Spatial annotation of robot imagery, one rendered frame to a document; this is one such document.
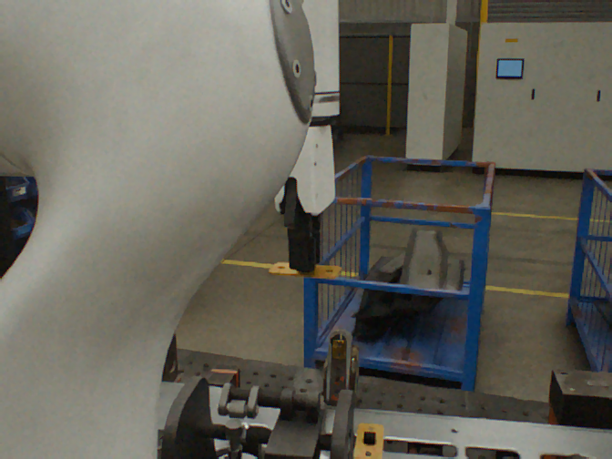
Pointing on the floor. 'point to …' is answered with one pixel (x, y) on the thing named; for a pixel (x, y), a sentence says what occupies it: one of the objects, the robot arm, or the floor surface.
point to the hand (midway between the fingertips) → (304, 249)
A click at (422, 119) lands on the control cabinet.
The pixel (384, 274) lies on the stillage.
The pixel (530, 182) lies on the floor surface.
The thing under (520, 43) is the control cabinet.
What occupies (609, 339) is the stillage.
